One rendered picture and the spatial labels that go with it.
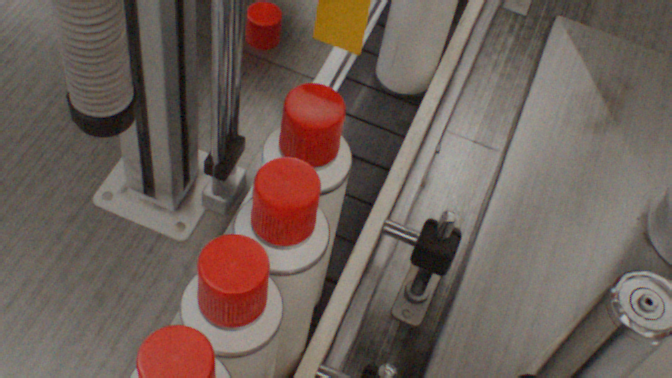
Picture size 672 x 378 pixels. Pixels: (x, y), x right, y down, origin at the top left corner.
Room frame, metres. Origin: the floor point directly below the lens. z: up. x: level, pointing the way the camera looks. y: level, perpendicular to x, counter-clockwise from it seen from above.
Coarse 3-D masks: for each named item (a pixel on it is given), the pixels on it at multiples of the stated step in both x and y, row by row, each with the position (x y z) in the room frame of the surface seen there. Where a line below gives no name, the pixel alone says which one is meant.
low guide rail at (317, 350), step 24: (480, 0) 0.59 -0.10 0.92; (456, 48) 0.53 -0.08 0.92; (432, 96) 0.47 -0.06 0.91; (408, 144) 0.41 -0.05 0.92; (408, 168) 0.39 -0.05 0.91; (384, 192) 0.36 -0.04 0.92; (384, 216) 0.34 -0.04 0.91; (360, 240) 0.32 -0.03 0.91; (360, 264) 0.30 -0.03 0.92; (336, 288) 0.27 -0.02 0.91; (336, 312) 0.26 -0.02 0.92; (312, 360) 0.22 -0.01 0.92
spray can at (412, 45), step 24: (408, 0) 0.49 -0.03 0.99; (432, 0) 0.49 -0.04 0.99; (456, 0) 0.50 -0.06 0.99; (408, 24) 0.49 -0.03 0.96; (432, 24) 0.49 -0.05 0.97; (384, 48) 0.50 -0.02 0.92; (408, 48) 0.49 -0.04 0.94; (432, 48) 0.49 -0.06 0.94; (384, 72) 0.50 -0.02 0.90; (408, 72) 0.49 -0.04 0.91; (432, 72) 0.50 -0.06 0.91; (408, 96) 0.49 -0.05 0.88
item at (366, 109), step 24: (384, 24) 0.58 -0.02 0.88; (456, 24) 0.60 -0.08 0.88; (360, 72) 0.51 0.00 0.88; (360, 96) 0.48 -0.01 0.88; (384, 96) 0.49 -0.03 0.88; (360, 120) 0.46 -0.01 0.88; (384, 120) 0.46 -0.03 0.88; (408, 120) 0.47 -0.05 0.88; (360, 144) 0.43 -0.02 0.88; (384, 144) 0.44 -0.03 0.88; (360, 168) 0.41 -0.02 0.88; (384, 168) 0.41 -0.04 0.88; (360, 192) 0.38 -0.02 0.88; (360, 216) 0.36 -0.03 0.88; (336, 240) 0.33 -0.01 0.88; (336, 264) 0.31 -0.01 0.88; (312, 336) 0.25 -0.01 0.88
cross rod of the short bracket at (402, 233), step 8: (384, 224) 0.34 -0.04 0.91; (392, 224) 0.34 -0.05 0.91; (400, 224) 0.34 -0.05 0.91; (384, 232) 0.33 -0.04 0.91; (392, 232) 0.33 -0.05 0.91; (400, 232) 0.33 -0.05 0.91; (408, 232) 0.33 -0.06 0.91; (416, 232) 0.34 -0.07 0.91; (400, 240) 0.33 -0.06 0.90; (408, 240) 0.33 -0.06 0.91
